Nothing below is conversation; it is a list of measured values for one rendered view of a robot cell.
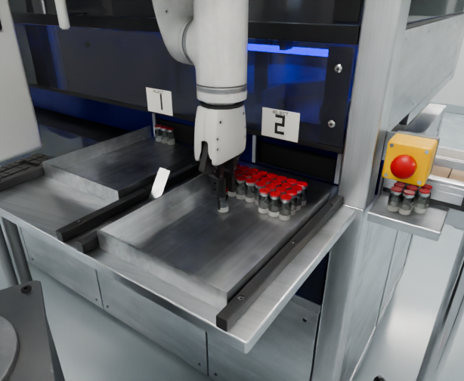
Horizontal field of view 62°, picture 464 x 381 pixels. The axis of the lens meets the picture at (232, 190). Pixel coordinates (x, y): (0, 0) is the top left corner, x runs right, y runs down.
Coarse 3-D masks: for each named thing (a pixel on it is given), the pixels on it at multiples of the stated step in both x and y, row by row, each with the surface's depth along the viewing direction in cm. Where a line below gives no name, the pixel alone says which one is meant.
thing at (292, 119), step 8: (264, 112) 79; (272, 112) 78; (280, 112) 77; (288, 112) 76; (264, 120) 80; (272, 120) 79; (280, 120) 78; (288, 120) 77; (296, 120) 76; (264, 128) 81; (272, 128) 80; (280, 128) 78; (288, 128) 77; (296, 128) 76; (272, 136) 80; (280, 136) 79; (288, 136) 78; (296, 136) 77
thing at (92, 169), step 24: (96, 144) 99; (120, 144) 105; (144, 144) 108; (168, 144) 108; (48, 168) 87; (72, 168) 93; (96, 168) 93; (120, 168) 93; (144, 168) 93; (168, 168) 85; (96, 192) 79; (120, 192) 75
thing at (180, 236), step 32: (192, 192) 80; (128, 224) 67; (160, 224) 70; (192, 224) 70; (224, 224) 70; (256, 224) 70; (288, 224) 70; (128, 256) 60; (160, 256) 61; (192, 256) 61; (224, 256) 61; (256, 256) 61; (192, 288) 53; (224, 288) 55
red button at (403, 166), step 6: (402, 156) 64; (408, 156) 64; (396, 162) 64; (402, 162) 64; (408, 162) 63; (414, 162) 64; (390, 168) 66; (396, 168) 64; (402, 168) 64; (408, 168) 63; (414, 168) 63; (396, 174) 65; (402, 174) 64; (408, 174) 64
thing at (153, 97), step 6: (150, 90) 96; (156, 90) 95; (162, 90) 93; (150, 96) 96; (156, 96) 95; (162, 96) 94; (168, 96) 93; (150, 102) 97; (156, 102) 96; (162, 102) 95; (168, 102) 94; (150, 108) 98; (156, 108) 97; (162, 108) 96; (168, 108) 95; (168, 114) 95
